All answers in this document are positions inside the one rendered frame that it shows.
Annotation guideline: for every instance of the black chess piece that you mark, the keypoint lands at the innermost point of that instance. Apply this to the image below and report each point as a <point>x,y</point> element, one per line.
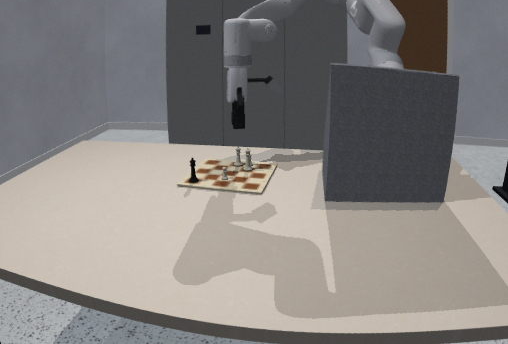
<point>193,178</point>

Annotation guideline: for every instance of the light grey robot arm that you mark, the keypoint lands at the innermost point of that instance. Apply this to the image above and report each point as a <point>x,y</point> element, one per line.
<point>256,25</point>

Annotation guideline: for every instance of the brown and cream chessboard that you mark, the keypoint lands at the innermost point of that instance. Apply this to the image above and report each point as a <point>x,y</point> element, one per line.
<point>209,173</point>

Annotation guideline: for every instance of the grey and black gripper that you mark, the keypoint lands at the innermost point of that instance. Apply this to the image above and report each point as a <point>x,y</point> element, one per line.
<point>237,87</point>

